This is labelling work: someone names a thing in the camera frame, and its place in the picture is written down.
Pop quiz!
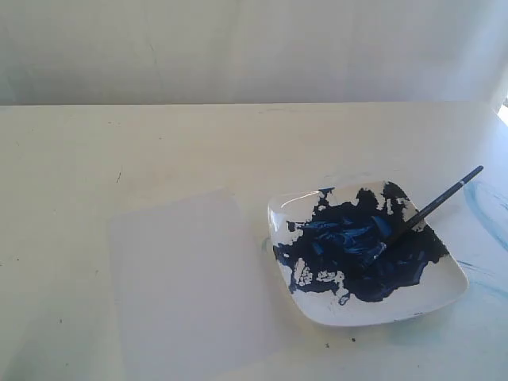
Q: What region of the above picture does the white square paint plate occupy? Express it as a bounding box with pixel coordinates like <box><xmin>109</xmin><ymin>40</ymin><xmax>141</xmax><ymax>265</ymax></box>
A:
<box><xmin>267</xmin><ymin>180</ymin><xmax>468</xmax><ymax>327</ymax></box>

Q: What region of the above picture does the white paper sheet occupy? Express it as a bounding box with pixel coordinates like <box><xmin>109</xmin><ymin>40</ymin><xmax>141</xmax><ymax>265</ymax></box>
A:
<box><xmin>110</xmin><ymin>190</ymin><xmax>300</xmax><ymax>380</ymax></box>

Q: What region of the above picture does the dark blue paintbrush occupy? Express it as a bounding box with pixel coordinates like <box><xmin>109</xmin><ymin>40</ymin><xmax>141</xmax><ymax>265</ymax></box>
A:
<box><xmin>358</xmin><ymin>165</ymin><xmax>484</xmax><ymax>271</ymax></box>

